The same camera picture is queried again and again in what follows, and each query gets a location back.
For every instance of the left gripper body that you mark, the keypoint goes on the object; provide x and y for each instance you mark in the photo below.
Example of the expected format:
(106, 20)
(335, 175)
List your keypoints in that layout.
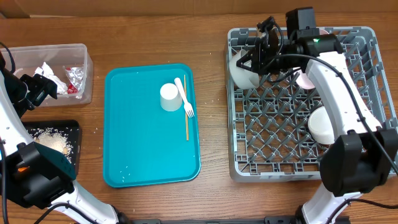
(26, 90)

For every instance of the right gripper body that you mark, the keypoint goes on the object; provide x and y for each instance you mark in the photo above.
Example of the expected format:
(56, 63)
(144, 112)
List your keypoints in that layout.
(277, 65)

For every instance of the grey bowl with rice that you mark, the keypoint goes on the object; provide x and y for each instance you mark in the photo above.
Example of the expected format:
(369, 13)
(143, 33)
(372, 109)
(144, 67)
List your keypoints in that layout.
(244, 79)

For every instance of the white napkin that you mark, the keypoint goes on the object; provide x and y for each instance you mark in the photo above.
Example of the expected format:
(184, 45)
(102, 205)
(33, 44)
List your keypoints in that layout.
(47, 72)

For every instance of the white round plate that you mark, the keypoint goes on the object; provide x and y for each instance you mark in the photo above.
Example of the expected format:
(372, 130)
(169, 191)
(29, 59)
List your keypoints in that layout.
(303, 79)

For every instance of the red sauce packet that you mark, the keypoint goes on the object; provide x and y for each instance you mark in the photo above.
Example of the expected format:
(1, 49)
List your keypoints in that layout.
(72, 89)

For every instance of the aluminium foil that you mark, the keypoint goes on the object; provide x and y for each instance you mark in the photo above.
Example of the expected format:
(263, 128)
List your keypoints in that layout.
(75, 76)

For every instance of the orange carrot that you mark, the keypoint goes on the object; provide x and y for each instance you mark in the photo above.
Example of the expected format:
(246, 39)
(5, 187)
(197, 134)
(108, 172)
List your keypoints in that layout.
(22, 169)

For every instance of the white bowl with peanuts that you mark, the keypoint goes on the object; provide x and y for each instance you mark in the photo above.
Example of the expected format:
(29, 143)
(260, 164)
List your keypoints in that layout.
(320, 126)

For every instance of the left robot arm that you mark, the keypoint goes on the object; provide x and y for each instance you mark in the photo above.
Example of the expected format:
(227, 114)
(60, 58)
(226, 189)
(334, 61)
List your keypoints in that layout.
(33, 174)

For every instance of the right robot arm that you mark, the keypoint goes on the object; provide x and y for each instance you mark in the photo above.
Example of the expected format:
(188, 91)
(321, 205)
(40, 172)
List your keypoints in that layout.
(362, 151)

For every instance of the food waste pile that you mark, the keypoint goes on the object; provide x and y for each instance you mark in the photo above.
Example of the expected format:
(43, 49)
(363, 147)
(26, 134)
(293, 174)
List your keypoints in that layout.
(53, 138)

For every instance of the grey dishwasher rack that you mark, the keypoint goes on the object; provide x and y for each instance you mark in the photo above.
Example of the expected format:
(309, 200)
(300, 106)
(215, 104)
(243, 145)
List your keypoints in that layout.
(268, 136)

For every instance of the clear plastic bin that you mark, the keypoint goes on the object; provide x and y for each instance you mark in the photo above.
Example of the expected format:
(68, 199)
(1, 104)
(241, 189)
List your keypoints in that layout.
(59, 58)

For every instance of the black plastic bin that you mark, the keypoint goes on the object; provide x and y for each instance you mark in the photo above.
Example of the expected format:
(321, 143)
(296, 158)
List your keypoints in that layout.
(69, 126)

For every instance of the wooden chopstick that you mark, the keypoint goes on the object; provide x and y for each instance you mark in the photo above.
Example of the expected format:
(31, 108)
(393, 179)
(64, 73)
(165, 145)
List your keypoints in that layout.
(186, 116)

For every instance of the white plastic fork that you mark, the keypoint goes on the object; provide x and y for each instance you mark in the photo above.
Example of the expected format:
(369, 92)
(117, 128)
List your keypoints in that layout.
(187, 106)

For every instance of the white paper cup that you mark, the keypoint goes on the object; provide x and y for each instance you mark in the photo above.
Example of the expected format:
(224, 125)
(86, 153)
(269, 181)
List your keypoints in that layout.
(170, 99)

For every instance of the teal plastic tray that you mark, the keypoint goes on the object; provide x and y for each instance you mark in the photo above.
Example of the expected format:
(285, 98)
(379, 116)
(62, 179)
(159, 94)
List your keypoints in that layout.
(143, 144)

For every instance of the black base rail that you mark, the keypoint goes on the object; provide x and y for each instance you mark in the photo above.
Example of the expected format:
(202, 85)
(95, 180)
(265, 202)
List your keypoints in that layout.
(217, 221)

